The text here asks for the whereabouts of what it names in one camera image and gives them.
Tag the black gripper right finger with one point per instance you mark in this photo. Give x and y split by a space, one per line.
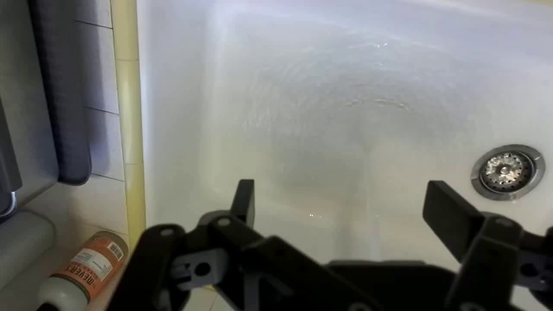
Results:
489 260

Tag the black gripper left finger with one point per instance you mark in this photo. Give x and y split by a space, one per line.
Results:
229 260

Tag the metal sink drain strainer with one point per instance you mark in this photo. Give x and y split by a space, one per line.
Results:
508 172

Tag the soap dispenser bottle orange label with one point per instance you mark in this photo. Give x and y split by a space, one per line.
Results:
86 270

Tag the white ceramic sink basin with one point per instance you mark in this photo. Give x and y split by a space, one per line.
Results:
316 87

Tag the dark grey dish rack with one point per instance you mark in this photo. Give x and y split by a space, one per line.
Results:
62 87

